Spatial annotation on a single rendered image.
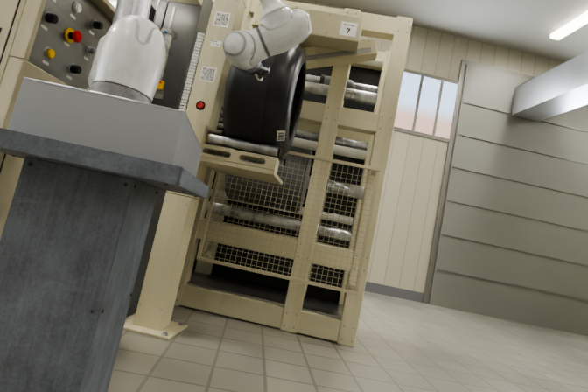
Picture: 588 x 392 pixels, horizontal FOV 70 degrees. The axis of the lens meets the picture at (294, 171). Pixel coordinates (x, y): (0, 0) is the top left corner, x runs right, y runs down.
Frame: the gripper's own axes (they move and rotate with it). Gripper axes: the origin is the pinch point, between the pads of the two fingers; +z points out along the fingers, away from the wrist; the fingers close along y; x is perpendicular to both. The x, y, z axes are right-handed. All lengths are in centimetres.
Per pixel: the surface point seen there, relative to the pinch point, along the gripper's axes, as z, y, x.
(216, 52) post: 33.7, 30.8, -14.2
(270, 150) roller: 20.0, -7.3, 28.3
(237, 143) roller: 20.0, 8.3, 27.7
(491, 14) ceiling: 370, -188, -201
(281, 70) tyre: 12.5, -6.2, -6.4
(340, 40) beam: 65, -26, -40
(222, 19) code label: 36, 32, -32
